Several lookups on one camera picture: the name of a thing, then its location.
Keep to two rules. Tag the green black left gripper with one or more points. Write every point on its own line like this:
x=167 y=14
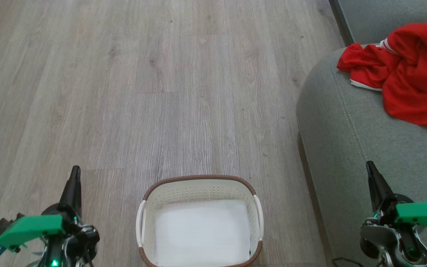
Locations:
x=32 y=228

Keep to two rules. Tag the white basket liner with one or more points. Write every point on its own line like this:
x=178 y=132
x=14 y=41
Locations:
x=202 y=233

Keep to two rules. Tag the grey sofa section dark base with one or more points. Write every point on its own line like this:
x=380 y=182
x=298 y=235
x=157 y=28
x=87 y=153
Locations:
x=369 y=15

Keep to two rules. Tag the red garment with striped trim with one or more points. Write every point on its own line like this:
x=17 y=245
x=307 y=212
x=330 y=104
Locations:
x=417 y=74

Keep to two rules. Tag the grey sofa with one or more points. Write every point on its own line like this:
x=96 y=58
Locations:
x=365 y=148

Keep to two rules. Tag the white perforated basket brown rim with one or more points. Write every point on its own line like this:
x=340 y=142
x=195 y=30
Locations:
x=198 y=187

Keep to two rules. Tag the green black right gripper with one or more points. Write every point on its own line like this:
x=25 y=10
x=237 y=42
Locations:
x=421 y=215

